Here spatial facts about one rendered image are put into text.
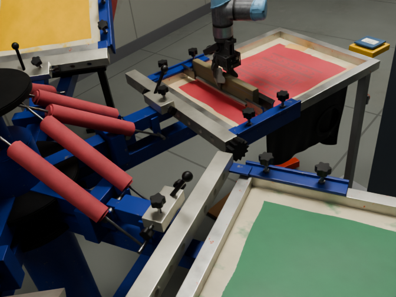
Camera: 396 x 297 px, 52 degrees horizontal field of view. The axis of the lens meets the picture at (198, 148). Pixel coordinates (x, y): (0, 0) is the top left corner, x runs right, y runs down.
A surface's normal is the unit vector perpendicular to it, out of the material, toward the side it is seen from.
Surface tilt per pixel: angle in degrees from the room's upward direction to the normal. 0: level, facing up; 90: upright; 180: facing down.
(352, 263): 0
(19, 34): 32
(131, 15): 90
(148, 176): 0
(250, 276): 0
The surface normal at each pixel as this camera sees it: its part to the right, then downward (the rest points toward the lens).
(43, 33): -0.04, -0.36
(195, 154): -0.11, -0.79
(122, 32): 0.76, 0.32
